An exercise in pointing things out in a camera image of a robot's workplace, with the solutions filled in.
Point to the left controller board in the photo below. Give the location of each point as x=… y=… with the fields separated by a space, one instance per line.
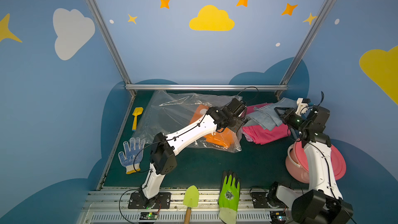
x=148 y=216

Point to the controller board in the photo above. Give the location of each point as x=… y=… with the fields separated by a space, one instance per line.
x=148 y=216
x=278 y=217

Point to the green black work glove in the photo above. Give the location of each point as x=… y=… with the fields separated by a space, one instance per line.
x=229 y=197

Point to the clear plastic vacuum bag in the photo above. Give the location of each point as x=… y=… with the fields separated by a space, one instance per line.
x=170 y=112

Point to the white bag vacuum valve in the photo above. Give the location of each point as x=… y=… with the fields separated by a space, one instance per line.
x=203 y=111

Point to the blue dotted white glove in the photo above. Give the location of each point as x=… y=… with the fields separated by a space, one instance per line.
x=132 y=155

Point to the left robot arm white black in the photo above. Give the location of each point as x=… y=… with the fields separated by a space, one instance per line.
x=167 y=147

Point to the yellow toy shovel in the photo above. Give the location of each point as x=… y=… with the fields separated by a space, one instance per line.
x=137 y=111

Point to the green garden trowel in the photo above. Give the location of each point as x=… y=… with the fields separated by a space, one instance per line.
x=191 y=199

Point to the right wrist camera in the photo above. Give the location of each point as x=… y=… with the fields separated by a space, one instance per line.
x=303 y=105

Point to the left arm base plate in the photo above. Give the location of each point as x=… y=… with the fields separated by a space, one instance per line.
x=139 y=201

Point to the pink trousers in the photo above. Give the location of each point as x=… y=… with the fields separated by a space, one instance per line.
x=258 y=135

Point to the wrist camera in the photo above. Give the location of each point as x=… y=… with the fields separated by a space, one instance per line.
x=238 y=105
x=303 y=105

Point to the aluminium frame rail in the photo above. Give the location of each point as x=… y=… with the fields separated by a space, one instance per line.
x=206 y=87

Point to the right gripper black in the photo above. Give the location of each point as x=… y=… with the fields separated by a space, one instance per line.
x=286 y=115

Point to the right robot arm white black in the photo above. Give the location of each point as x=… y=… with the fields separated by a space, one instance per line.
x=323 y=203

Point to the pink bucket with lid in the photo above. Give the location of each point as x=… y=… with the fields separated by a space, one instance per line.
x=297 y=164

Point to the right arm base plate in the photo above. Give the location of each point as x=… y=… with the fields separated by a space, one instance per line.
x=264 y=199

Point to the light blue jeans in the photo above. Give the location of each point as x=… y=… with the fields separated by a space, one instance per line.
x=266 y=116

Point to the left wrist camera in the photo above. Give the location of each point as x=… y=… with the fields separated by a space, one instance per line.
x=238 y=105

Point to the right controller board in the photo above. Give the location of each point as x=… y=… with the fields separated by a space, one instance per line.
x=278 y=217

